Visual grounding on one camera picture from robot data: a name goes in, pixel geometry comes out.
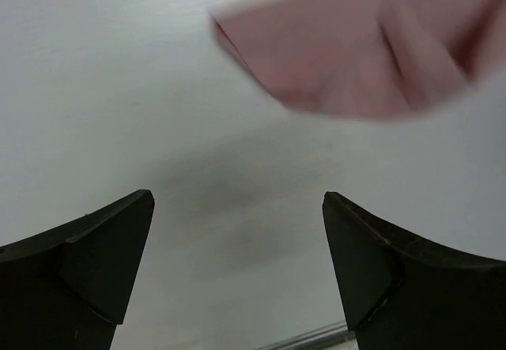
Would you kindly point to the pink trousers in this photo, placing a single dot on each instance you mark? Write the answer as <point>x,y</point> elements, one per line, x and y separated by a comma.
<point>365,58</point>

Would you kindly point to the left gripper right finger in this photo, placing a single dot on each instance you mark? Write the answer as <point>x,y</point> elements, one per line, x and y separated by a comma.
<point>402,291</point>

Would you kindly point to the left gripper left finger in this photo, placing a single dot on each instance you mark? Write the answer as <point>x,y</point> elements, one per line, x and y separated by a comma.
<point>69,287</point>

